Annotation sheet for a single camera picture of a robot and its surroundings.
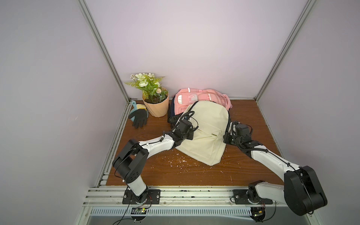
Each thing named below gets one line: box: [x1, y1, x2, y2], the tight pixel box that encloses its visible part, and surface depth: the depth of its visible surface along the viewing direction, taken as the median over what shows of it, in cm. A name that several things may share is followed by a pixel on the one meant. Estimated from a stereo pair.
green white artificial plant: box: [124, 72, 169, 104], surface depth 94 cm
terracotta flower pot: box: [142, 86, 170, 118], surface depth 100 cm
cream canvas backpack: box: [175, 100, 230, 166], surface depth 91 cm
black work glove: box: [128, 108, 148, 129], surface depth 110 cm
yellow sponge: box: [136, 103, 147, 111], surface depth 114 cm
